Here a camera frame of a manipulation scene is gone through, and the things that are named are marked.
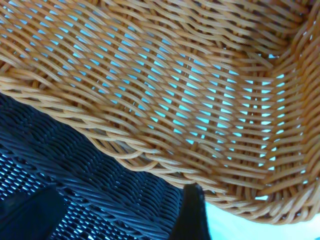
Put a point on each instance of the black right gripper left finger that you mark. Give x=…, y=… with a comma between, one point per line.
x=27, y=220

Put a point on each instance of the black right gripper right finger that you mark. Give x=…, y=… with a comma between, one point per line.
x=192, y=217

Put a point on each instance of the black woven wicker basket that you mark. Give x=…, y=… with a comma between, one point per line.
x=87, y=162

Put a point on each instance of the orange woven wicker basket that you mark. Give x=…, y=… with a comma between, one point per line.
x=150, y=75

